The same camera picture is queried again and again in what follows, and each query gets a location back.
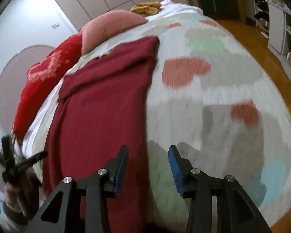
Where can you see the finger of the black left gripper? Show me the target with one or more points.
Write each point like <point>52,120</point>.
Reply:
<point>12,172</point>
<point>31,161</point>

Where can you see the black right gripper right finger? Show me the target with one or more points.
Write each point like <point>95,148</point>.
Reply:
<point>236,212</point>

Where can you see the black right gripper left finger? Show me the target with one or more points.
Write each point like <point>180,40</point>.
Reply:
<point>81,205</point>

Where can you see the dark red sweater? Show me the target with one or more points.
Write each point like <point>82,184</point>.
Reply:
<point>100,108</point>

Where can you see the round grey headboard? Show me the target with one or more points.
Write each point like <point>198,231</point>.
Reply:
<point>13,79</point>

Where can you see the red floral comforter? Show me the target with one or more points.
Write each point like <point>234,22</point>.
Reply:
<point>42,77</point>

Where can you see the patchwork heart quilt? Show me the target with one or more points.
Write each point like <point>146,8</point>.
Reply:
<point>212,99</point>

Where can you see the mustard yellow cloth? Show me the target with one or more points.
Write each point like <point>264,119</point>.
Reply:
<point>147,8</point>

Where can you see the white fleece blanket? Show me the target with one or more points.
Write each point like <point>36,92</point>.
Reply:
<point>169,8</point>

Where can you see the white shelving unit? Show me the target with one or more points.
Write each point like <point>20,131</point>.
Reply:
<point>274,18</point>

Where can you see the pink corduroy pillow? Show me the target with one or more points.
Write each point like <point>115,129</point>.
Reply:
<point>106,26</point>

